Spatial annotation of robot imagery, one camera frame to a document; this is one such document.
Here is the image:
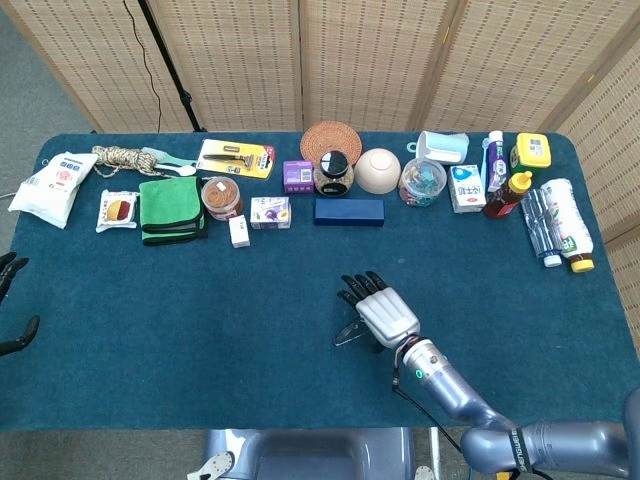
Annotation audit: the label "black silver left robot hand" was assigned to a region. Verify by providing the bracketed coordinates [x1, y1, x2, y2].
[0, 252, 41, 357]

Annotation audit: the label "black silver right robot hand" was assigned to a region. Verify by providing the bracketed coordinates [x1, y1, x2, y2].
[336, 270, 422, 354]

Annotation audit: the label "thin-framed eyeglasses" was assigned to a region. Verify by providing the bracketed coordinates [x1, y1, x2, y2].
[333, 319, 374, 347]

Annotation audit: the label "navy blue glasses case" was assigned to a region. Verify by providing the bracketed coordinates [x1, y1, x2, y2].
[313, 198, 387, 228]

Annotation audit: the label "white salt bag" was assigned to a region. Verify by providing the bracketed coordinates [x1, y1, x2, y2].
[8, 151, 99, 230]

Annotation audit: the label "white snack packet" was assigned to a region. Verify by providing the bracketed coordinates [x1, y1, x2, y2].
[95, 188, 140, 234]

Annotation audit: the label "clear jar of binder clips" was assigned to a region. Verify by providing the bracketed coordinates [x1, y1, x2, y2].
[397, 157, 447, 208]

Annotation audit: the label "beige upturned bowl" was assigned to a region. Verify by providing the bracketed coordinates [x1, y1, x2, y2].
[354, 148, 403, 195]

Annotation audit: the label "white table leg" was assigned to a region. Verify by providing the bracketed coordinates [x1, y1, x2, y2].
[428, 426, 442, 480]

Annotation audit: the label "blue table cloth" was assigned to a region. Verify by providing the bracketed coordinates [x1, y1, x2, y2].
[0, 131, 629, 432]

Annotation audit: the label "white blue carton box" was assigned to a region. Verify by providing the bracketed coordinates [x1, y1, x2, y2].
[447, 163, 487, 215]

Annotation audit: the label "white purple printed box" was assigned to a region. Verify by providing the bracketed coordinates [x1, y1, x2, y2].
[249, 195, 293, 231]

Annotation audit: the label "glass jar black lid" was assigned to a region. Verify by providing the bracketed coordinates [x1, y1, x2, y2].
[313, 150, 355, 197]

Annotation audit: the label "grey-blue robot torso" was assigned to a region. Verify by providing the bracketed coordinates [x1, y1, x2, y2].
[187, 427, 436, 480]

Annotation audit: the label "purple cardboard box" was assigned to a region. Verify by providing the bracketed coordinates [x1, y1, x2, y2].
[282, 159, 316, 195]

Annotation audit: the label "honey bottle yellow cap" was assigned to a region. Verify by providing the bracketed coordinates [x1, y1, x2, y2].
[482, 170, 534, 219]

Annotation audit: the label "small white box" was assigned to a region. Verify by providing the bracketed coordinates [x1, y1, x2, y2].
[228, 214, 251, 250]

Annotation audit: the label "folded green towel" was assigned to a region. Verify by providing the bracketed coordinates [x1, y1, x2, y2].
[138, 175, 209, 247]

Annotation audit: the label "clear plastic water bottle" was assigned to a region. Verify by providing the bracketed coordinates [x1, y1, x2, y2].
[520, 188, 563, 269]

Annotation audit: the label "white light-blue cup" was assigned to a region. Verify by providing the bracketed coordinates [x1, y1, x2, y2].
[417, 130, 471, 166]

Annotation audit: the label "round woven rattan coaster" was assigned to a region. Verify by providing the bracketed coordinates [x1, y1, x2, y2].
[299, 121, 363, 166]

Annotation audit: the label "white purple toothpaste tube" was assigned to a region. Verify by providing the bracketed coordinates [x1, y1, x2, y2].
[485, 130, 506, 194]

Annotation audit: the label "blue toothbrush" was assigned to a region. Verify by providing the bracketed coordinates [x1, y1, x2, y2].
[480, 138, 492, 191]

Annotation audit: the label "white drink bottle yellow cap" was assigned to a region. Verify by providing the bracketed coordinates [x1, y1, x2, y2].
[540, 178, 597, 274]

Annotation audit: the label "clear jar of rubber bands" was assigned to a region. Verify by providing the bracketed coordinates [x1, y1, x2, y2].
[200, 175, 245, 222]

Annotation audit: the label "razor in yellow package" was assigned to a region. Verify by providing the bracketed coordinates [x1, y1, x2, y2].
[196, 138, 277, 181]

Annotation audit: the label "green jar yellow lid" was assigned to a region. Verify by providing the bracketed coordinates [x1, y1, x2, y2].
[508, 132, 553, 176]

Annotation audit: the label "black tripod pole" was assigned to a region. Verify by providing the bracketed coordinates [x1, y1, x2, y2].
[135, 0, 207, 134]

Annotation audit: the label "bamboo folding screen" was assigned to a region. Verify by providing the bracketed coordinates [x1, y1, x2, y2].
[0, 0, 640, 301]

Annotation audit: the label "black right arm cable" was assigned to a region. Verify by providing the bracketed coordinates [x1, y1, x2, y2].
[391, 367, 466, 451]

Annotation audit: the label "coiled beige rope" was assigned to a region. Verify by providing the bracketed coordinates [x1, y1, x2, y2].
[91, 144, 160, 179]

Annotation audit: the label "thin black hanging cable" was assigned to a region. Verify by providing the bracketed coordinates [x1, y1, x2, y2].
[122, 0, 162, 134]

